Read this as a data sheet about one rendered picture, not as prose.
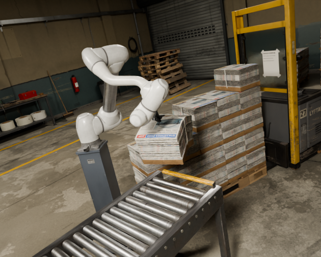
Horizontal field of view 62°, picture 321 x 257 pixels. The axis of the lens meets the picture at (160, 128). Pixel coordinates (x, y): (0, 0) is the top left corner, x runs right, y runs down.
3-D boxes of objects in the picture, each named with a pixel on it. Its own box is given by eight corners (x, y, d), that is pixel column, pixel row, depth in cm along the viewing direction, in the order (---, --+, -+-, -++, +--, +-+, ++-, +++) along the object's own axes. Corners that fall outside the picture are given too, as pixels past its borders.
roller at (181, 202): (143, 184, 186) (137, 186, 183) (199, 202, 154) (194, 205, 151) (143, 190, 187) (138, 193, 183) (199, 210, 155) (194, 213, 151)
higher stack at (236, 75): (225, 173, 333) (212, 69, 292) (243, 164, 345) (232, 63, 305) (249, 184, 300) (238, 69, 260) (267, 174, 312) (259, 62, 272)
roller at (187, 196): (145, 179, 188) (143, 186, 187) (202, 196, 156) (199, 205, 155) (150, 181, 191) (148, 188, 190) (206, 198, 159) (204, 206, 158)
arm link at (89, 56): (91, 60, 164) (110, 56, 171) (77, 44, 171) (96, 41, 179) (90, 77, 173) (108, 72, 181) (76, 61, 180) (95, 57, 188)
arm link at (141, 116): (148, 126, 159) (160, 109, 154) (137, 133, 145) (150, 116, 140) (134, 114, 160) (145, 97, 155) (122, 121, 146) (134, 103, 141)
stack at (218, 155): (143, 215, 284) (126, 144, 258) (225, 173, 333) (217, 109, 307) (162, 235, 251) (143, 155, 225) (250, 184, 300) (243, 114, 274)
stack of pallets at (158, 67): (165, 86, 1015) (159, 51, 975) (186, 85, 956) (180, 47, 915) (142, 96, 921) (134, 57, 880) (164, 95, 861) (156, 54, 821)
